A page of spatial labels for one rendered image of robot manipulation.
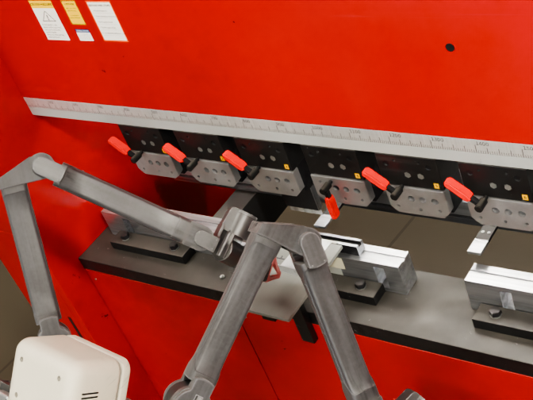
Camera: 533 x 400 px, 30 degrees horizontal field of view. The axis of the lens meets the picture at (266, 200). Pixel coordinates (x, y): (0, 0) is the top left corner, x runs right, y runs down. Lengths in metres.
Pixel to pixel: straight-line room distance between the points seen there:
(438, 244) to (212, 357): 2.16
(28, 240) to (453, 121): 0.93
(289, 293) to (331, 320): 0.47
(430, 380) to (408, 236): 1.60
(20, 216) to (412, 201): 0.85
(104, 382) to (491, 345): 0.89
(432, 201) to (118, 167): 1.29
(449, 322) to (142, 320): 1.12
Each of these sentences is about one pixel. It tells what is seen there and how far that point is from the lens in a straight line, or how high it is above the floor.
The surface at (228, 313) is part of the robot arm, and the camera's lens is 1.91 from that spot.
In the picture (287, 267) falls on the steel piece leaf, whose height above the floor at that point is 1.02.
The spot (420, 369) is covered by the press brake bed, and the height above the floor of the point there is 0.75.
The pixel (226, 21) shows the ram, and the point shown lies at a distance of 2.18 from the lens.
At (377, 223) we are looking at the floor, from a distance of 4.15.
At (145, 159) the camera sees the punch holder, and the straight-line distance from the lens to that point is 2.70.
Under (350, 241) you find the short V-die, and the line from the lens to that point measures 2.52.
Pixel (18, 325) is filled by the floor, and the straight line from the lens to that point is 4.55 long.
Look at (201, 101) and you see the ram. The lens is 2.40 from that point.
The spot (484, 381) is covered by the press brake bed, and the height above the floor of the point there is 0.77.
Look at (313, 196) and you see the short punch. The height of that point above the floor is 1.15.
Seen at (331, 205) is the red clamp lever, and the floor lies 1.20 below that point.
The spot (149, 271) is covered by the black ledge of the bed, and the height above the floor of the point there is 0.88.
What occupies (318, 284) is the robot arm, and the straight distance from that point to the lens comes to 1.95.
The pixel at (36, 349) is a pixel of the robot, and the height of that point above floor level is 1.39.
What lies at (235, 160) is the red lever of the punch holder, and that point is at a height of 1.30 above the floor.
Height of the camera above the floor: 2.57
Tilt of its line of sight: 35 degrees down
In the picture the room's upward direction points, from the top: 23 degrees counter-clockwise
